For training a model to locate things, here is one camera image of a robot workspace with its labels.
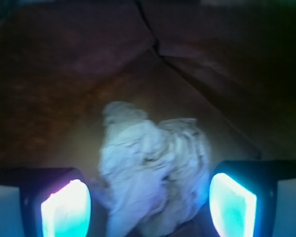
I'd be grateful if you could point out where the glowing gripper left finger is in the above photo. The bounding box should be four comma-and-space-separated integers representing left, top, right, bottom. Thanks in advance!
0, 167, 92, 237

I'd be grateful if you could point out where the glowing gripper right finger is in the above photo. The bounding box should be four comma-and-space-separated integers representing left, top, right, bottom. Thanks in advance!
209, 160, 296, 237

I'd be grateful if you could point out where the white paper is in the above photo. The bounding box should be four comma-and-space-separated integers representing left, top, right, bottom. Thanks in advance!
99, 101, 211, 237

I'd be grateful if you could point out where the brown paper bag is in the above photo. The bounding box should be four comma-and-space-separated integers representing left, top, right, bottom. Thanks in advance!
0, 0, 296, 183

